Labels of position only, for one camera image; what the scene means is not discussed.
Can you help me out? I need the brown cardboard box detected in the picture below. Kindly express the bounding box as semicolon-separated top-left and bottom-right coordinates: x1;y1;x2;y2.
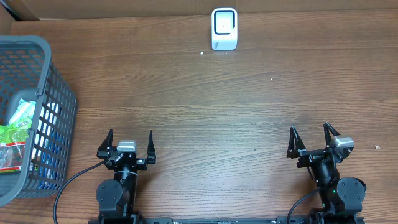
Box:
4;0;397;20

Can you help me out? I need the grey plastic mesh basket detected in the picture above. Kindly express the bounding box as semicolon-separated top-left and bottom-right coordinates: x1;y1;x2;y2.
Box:
1;35;78;206

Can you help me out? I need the white barcode scanner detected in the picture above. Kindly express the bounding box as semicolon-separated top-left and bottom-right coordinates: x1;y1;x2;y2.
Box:
211;7;238;51

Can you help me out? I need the light teal tissue pack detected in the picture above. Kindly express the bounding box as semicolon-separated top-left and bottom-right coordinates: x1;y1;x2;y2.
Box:
9;99;36;124

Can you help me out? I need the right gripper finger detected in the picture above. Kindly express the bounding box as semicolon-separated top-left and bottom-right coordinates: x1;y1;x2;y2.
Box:
286;126;308;159
323;122;340;145

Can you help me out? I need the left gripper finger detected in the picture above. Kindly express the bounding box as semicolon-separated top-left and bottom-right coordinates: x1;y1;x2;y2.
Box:
147;130;156;164
96;129;113;159

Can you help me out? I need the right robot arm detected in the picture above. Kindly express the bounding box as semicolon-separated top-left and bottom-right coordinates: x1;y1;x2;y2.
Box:
285;122;367;224

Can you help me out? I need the green snack bag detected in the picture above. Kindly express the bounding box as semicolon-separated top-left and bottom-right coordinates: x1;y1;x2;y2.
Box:
1;118;32;173

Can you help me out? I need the blue snack wrapper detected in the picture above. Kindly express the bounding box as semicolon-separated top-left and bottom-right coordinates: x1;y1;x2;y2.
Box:
37;139;59;189

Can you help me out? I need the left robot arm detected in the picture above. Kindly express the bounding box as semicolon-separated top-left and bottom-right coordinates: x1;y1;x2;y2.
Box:
91;130;156;223

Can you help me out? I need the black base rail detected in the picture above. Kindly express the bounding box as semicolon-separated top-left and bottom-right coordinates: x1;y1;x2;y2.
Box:
88;216;365;224

